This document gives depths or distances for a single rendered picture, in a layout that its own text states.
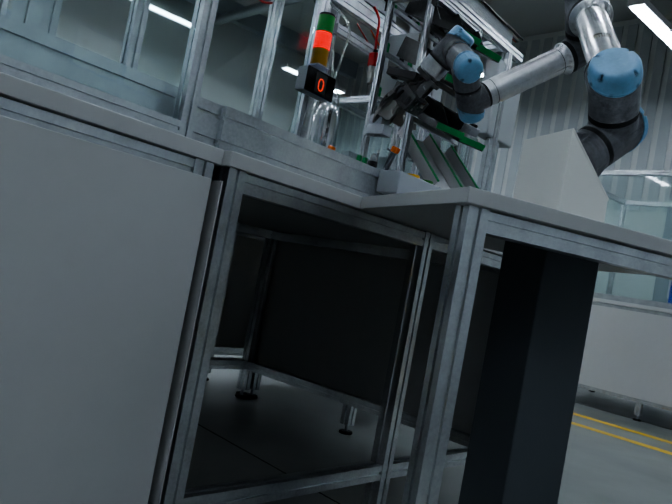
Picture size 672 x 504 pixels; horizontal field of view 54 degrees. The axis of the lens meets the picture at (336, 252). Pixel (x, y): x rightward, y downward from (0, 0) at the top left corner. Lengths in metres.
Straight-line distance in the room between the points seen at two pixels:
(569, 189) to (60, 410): 1.14
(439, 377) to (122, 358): 0.56
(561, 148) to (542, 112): 10.69
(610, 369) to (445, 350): 4.73
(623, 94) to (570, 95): 10.48
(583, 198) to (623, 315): 4.28
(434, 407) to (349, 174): 0.69
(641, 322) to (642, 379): 0.44
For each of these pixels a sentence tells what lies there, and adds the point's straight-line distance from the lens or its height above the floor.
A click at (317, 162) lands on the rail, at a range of 1.58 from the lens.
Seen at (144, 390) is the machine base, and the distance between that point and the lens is 1.28.
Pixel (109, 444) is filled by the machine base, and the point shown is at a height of 0.30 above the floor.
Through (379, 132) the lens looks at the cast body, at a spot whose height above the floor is 1.11.
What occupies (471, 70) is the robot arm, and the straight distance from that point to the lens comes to 1.88.
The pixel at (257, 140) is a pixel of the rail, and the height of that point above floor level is 0.92.
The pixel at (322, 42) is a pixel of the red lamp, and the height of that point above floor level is 1.32.
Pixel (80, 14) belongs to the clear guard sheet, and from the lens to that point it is 1.21.
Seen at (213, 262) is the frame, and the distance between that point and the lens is 1.30.
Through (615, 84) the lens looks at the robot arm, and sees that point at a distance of 1.67.
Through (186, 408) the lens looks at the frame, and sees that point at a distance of 1.34.
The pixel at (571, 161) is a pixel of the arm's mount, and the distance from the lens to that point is 1.62.
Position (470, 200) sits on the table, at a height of 0.83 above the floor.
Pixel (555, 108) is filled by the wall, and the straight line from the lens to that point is 12.22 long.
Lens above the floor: 0.66
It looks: 2 degrees up
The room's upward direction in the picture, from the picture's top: 11 degrees clockwise
